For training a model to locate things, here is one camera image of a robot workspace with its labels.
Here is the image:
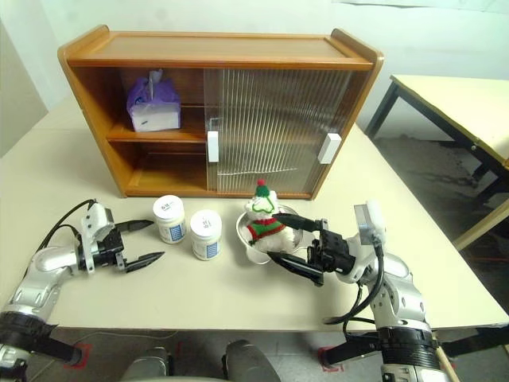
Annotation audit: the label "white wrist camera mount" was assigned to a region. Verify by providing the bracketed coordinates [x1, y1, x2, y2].
[80, 200, 115, 274]
[344, 200, 387, 282]

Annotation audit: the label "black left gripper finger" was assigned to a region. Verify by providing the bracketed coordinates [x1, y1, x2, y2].
[114, 219, 155, 234]
[119, 251, 166, 275]

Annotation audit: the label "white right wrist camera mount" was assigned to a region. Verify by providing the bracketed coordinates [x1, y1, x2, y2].
[344, 200, 387, 282]

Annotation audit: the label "white door handle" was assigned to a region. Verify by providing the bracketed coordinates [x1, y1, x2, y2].
[317, 133, 343, 165]
[206, 131, 221, 164]

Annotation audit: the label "black table leg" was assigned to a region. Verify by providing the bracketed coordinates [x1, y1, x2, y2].
[441, 324, 509, 359]
[35, 325, 83, 365]
[324, 332, 383, 367]

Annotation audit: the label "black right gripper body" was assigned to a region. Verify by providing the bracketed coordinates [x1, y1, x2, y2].
[307, 217, 357, 288]

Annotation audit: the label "beige side table black legs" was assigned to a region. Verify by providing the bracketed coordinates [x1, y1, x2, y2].
[364, 74, 509, 251]

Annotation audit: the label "dark grey rounded shape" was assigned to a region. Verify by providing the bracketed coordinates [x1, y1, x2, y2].
[121, 345, 174, 382]
[221, 340, 282, 382]

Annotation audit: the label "white plush bear toy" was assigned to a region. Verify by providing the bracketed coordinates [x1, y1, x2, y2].
[243, 178, 297, 255]

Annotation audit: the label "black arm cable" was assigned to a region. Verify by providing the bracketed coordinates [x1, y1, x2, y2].
[322, 234, 389, 339]
[41, 198, 99, 250]

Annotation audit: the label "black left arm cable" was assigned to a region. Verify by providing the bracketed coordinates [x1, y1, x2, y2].
[41, 198, 99, 250]

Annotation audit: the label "wooden cabinet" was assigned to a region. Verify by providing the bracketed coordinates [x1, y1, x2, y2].
[57, 24, 385, 200]

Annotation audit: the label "purple tissue box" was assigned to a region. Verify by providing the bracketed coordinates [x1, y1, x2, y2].
[126, 69, 183, 133]

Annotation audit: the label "shiny metal bowl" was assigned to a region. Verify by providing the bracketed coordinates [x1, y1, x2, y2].
[235, 205, 319, 266]

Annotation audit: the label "wooden stick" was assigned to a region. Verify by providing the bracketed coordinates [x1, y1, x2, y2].
[435, 337, 458, 382]

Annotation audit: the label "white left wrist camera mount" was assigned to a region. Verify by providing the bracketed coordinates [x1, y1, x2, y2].
[80, 200, 115, 274]

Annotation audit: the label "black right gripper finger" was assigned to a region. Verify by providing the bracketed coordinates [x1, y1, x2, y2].
[276, 213, 320, 233]
[270, 252, 324, 287]

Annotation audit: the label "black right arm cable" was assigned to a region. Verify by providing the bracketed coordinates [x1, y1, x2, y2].
[322, 234, 389, 339]

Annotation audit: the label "white bottle blue label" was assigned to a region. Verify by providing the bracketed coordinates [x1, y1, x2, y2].
[153, 194, 188, 244]
[189, 209, 223, 262]

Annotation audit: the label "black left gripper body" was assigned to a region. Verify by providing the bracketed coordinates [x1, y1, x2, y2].
[93, 226, 129, 275]

